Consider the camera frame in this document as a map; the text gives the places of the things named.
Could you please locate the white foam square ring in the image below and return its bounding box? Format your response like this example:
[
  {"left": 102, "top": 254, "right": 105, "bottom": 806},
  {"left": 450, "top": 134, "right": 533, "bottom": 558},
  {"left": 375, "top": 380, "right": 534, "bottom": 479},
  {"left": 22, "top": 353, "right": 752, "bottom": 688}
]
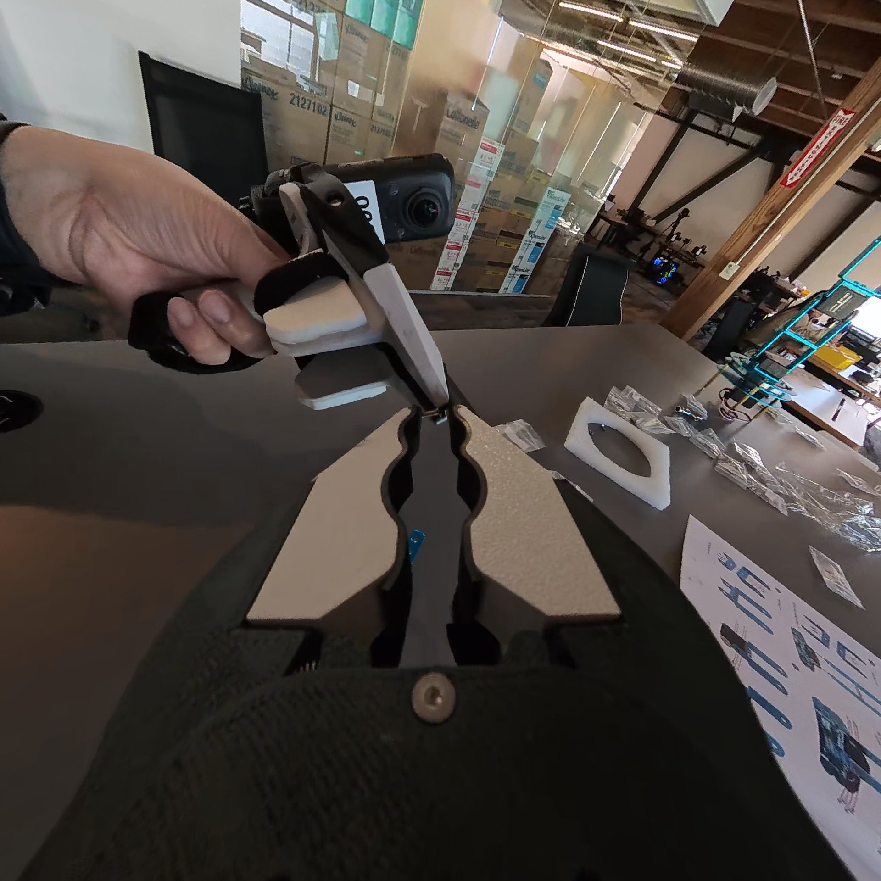
[{"left": 564, "top": 397, "right": 672, "bottom": 512}]

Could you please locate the silver ceiling duct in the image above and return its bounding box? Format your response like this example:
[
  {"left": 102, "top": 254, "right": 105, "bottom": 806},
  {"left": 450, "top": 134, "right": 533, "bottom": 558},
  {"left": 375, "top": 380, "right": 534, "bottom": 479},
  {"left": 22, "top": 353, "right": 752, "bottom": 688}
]
[{"left": 678, "top": 58, "right": 779, "bottom": 121}]

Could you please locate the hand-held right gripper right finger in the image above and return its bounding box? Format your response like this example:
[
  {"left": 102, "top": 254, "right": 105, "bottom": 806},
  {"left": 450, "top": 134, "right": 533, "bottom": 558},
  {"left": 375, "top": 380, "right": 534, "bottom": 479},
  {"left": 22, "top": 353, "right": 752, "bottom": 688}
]
[{"left": 449, "top": 405, "right": 622, "bottom": 667}]

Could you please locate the person's left hand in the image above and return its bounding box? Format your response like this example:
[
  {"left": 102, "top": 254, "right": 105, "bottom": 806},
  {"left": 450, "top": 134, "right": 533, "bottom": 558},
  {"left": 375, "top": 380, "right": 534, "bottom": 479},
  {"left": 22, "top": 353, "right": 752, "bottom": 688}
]
[{"left": 0, "top": 126, "right": 293, "bottom": 367}]

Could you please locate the black mesh office chair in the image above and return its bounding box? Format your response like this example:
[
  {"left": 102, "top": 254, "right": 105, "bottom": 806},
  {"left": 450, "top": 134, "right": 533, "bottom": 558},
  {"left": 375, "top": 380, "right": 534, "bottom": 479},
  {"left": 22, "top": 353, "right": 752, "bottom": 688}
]
[{"left": 544, "top": 248, "right": 630, "bottom": 328}]

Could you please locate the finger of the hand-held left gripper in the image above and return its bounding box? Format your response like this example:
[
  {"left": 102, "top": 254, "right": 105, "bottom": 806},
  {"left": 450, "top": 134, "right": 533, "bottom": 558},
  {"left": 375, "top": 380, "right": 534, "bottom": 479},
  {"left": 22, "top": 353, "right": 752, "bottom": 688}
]
[
  {"left": 375, "top": 337, "right": 441, "bottom": 408},
  {"left": 362, "top": 262, "right": 453, "bottom": 408}
]

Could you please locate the white-topped desk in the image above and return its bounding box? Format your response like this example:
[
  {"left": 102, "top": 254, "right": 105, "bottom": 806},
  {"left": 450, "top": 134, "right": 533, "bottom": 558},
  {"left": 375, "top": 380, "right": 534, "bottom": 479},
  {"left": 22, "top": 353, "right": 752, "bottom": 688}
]
[{"left": 778, "top": 365, "right": 875, "bottom": 448}]

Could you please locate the wooden support post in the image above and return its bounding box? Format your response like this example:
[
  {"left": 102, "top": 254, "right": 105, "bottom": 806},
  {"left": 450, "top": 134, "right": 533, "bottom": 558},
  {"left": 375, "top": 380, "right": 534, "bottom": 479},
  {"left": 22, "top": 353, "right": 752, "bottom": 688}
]
[{"left": 664, "top": 69, "right": 881, "bottom": 341}]

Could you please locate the red sign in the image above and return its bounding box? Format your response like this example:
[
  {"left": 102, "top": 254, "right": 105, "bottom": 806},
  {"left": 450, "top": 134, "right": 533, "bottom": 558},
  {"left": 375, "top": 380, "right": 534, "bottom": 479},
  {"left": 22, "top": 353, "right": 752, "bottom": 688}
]
[{"left": 781, "top": 109, "right": 858, "bottom": 188}]

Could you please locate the open instruction booklet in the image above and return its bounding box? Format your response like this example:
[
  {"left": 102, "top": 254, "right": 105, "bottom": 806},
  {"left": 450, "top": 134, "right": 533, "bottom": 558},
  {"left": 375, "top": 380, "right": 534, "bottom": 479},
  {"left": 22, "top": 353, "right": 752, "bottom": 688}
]
[{"left": 679, "top": 515, "right": 881, "bottom": 881}]

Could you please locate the stack of cardboard boxes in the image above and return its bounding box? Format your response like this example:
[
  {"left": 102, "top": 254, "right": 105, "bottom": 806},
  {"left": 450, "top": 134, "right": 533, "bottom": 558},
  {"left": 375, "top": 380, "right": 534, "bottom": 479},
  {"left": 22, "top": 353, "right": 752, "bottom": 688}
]
[{"left": 241, "top": 0, "right": 572, "bottom": 293}]

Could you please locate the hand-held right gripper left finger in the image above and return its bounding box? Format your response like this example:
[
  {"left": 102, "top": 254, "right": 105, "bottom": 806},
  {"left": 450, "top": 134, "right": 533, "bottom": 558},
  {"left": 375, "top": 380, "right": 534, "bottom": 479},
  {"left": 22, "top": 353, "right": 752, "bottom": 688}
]
[{"left": 245, "top": 405, "right": 422, "bottom": 667}]

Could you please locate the grey desk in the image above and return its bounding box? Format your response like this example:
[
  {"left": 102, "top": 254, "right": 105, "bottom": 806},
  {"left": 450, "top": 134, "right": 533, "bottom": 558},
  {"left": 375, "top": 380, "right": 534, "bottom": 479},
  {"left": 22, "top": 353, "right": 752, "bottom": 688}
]
[{"left": 0, "top": 323, "right": 881, "bottom": 881}]

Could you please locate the cluster of small clear bags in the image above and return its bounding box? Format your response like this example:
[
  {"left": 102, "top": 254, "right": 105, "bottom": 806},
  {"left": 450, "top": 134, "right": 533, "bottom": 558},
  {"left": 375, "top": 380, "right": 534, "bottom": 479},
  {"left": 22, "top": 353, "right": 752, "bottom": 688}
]
[{"left": 606, "top": 385, "right": 864, "bottom": 610}]

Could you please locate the crumpled clear plastic wrap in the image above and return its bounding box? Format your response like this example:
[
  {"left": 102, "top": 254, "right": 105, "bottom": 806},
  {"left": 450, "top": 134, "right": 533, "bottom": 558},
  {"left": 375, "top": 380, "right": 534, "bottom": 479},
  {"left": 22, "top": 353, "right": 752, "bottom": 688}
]
[{"left": 778, "top": 461, "right": 881, "bottom": 552}]

